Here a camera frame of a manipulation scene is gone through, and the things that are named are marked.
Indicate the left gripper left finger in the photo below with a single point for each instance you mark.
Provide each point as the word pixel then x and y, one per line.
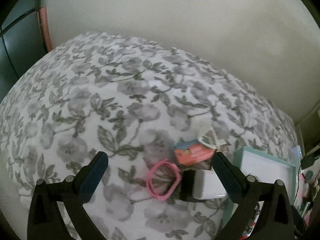
pixel 45 220

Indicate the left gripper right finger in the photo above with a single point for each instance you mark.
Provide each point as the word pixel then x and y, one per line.
pixel 278 219

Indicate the teal rimmed white tray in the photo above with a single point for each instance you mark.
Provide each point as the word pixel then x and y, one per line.
pixel 267 169

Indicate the black power adapter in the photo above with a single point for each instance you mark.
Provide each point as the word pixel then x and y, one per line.
pixel 309 160

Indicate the white glowing device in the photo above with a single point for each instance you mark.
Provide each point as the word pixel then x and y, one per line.
pixel 297 153

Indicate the white cube charger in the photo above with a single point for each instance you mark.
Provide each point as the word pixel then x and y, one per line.
pixel 207 185

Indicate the brown comb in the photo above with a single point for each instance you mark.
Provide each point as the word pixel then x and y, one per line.
pixel 222 149

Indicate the white hair bow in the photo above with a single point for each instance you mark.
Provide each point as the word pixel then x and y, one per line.
pixel 209 139

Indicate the coral pink card box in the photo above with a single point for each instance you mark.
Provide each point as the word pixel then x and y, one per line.
pixel 192 152

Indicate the floral grey white bedspread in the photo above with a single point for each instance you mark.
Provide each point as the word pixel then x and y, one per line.
pixel 134 100

